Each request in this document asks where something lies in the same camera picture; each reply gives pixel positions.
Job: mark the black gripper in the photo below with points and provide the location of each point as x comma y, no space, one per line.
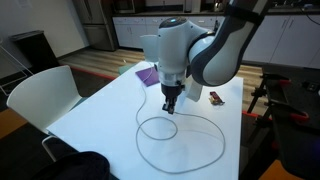
171,90

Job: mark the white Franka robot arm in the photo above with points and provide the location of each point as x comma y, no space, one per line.
216,56

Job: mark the purple spiral notebook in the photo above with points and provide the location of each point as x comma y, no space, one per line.
148,76

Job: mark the small red black gadget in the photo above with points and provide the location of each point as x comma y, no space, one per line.
216,98

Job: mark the white plastic chair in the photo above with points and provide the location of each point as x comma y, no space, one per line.
148,48

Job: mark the steel refrigerator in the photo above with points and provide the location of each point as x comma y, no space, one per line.
96,26

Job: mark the red black clamp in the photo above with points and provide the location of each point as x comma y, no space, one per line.
293,116
276,81

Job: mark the metal kettle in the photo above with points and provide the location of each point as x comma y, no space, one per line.
218,6

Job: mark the white chair teal seat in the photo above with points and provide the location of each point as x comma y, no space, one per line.
43,96

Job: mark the white cabinet row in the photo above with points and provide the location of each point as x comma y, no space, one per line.
283,40

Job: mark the black robot stand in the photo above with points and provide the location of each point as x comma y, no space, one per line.
296,143

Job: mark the black outlet box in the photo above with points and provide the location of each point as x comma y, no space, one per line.
311,86

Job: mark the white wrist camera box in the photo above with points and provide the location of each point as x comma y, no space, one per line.
194,91

